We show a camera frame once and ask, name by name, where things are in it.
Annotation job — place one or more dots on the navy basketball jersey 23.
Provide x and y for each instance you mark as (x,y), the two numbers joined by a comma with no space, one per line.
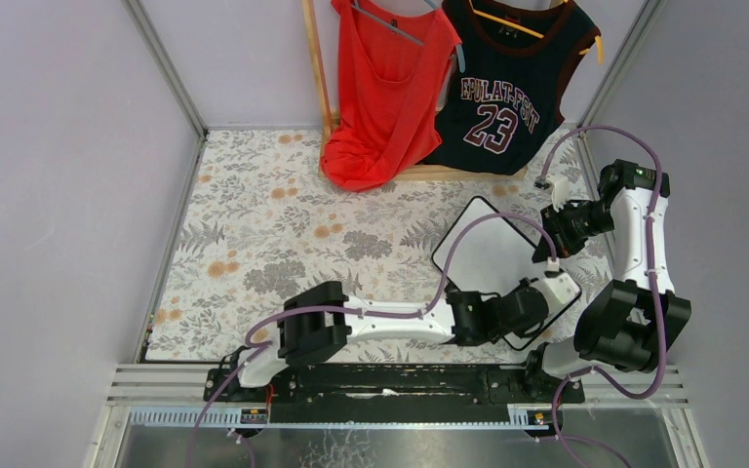
(503,107)

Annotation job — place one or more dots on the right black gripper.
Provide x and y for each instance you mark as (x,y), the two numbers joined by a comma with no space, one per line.
(550,234)

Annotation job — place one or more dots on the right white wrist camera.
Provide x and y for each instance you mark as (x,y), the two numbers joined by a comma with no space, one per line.
(557,186)

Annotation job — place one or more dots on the grey clothes hanger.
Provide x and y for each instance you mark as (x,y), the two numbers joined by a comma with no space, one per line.
(458,56)

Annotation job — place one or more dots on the aluminium frame post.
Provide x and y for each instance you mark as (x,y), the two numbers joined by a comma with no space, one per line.
(626,52)
(161,57)

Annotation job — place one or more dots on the aluminium frame post right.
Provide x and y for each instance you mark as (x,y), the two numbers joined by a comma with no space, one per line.
(626,52)

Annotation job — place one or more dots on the red tank top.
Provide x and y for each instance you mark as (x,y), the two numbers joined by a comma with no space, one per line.
(388,92)

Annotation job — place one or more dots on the grey slotted cable duct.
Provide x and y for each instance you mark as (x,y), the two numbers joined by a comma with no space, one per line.
(291,416)

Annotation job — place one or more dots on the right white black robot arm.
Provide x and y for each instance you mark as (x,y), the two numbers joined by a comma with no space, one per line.
(632,322)

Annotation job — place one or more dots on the wooden clothes rack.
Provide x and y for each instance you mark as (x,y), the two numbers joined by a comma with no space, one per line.
(330,117)

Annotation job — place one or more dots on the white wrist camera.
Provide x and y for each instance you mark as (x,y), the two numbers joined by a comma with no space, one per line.
(557,186)
(558,288)

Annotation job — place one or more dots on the aluminium frame post left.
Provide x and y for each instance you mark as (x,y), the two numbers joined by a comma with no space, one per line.
(161,57)

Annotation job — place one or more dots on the yellow clothes hanger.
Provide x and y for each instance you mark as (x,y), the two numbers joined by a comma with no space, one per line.
(598,41)

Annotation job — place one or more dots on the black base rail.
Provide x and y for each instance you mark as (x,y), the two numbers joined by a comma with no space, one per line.
(345,385)

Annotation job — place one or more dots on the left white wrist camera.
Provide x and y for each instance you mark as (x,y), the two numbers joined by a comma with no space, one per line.
(558,288)

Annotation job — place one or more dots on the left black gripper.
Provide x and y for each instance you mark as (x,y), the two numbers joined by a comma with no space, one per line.
(543,317)

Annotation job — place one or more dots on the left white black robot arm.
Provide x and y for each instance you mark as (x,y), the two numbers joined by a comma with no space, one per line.
(314,325)

